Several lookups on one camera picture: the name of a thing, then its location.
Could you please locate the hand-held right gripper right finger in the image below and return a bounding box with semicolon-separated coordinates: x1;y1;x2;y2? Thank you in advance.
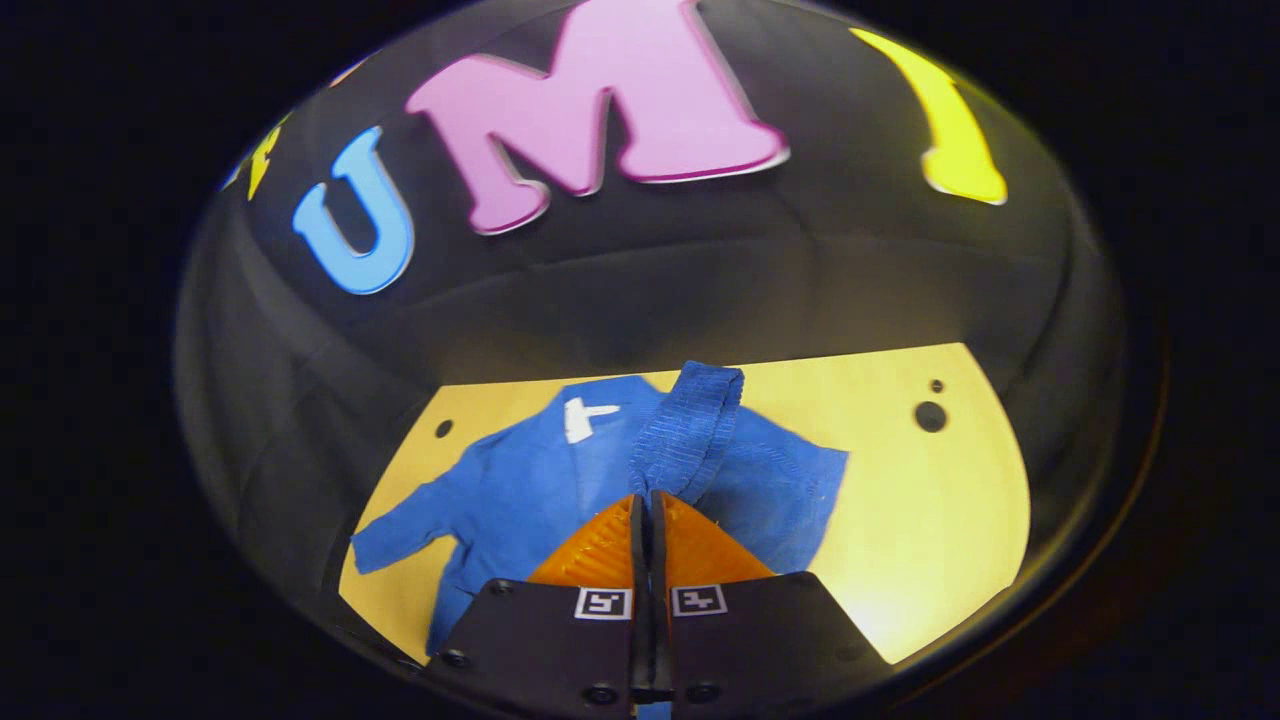
650;488;893;715

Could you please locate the black backdrop cloth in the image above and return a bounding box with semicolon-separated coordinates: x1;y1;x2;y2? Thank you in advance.
172;0;1129;661

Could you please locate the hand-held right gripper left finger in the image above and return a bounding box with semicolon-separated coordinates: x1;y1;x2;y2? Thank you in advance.
422;492;649;719

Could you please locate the blue corduroy shirt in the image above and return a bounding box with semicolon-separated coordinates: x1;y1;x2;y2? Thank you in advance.
350;360;851;658

